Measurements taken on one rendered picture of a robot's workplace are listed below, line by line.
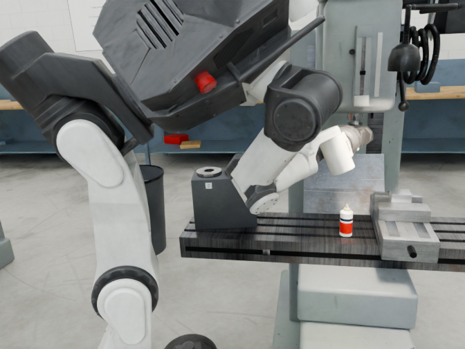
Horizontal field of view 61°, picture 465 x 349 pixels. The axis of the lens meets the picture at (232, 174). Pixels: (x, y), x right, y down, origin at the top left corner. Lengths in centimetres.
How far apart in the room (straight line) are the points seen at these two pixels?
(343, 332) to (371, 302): 12
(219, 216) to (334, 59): 63
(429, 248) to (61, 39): 592
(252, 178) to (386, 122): 94
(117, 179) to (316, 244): 74
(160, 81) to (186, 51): 6
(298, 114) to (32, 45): 49
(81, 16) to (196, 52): 572
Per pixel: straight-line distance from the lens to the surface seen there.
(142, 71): 67
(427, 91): 503
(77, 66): 77
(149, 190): 289
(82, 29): 633
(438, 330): 253
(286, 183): 98
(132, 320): 91
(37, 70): 78
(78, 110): 79
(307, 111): 68
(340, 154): 105
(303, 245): 130
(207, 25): 64
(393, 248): 123
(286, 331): 204
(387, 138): 170
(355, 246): 131
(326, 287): 124
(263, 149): 80
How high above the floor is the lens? 152
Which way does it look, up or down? 18 degrees down
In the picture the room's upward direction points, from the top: 3 degrees counter-clockwise
